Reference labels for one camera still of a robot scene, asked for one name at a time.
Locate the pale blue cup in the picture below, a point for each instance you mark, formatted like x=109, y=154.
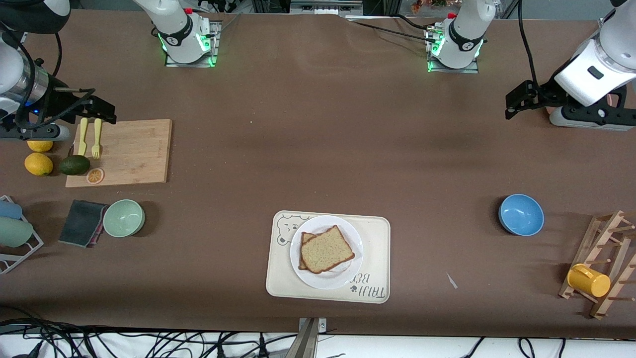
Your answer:
x=9, y=209

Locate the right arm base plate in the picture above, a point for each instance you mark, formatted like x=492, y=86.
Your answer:
x=214, y=44

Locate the wooden cutting board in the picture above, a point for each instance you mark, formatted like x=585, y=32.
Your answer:
x=134, y=149

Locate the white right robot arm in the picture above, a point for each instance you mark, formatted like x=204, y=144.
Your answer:
x=174, y=30

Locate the wooden peg rack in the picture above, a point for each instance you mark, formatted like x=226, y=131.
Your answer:
x=608, y=233

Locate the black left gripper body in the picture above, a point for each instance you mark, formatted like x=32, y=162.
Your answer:
x=544, y=94

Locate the yellow plastic fork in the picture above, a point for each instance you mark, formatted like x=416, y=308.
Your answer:
x=97, y=139

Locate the pale green cup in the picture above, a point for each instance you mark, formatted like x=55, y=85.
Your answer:
x=15, y=231

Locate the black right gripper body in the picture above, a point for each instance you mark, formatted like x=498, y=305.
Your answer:
x=58, y=104

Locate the yellow lemon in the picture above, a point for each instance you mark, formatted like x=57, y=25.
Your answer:
x=39, y=146
x=39, y=164

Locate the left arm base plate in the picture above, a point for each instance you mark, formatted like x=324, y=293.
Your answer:
x=454, y=69

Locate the small white paper scrap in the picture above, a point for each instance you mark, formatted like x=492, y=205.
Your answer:
x=451, y=281

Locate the yellow mug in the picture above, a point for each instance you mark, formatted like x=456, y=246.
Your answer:
x=589, y=281

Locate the pink cloth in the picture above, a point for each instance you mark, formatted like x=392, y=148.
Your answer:
x=99, y=234

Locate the pale green bowl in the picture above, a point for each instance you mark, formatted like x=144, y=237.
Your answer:
x=123, y=218

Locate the white round plate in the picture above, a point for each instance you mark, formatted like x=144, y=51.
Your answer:
x=328, y=281

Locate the orange slice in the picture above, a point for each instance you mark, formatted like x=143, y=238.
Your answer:
x=95, y=176

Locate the blue bowl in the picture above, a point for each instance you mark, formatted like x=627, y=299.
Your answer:
x=520, y=215

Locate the pink bowl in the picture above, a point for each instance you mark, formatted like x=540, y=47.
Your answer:
x=612, y=99

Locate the dark grey cloth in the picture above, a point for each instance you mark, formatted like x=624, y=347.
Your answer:
x=79, y=223

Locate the yellow plastic knife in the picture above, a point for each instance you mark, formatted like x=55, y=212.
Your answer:
x=82, y=136

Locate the small metal utensil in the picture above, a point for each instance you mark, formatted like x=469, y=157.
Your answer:
x=72, y=149

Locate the green avocado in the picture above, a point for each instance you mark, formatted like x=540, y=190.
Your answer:
x=74, y=165

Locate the metal stand bracket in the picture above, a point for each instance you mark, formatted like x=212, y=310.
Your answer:
x=310, y=338

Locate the cream bear print tray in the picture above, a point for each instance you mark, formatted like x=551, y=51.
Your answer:
x=375, y=238

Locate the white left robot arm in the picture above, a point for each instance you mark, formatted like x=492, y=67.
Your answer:
x=596, y=74

